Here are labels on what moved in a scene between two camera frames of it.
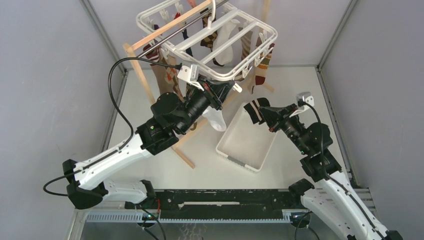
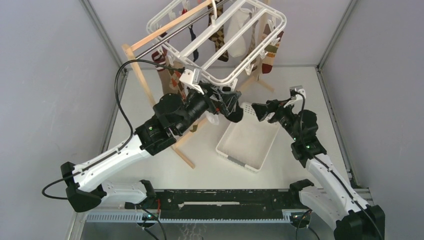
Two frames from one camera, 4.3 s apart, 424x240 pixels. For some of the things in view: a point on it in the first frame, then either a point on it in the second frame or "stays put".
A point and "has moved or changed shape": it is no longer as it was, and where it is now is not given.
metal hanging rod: x=177 y=31 stays put
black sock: x=252 y=109 to x=236 y=116
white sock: x=216 y=118 has moved or changed shape
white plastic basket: x=245 y=143 stays put
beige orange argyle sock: x=171 y=73 has moved or changed shape
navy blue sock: x=185 y=36 to x=193 y=37
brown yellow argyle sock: x=207 y=42 to x=218 y=38
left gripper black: x=215 y=92 to x=225 y=99
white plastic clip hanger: x=210 y=38 has moved or changed shape
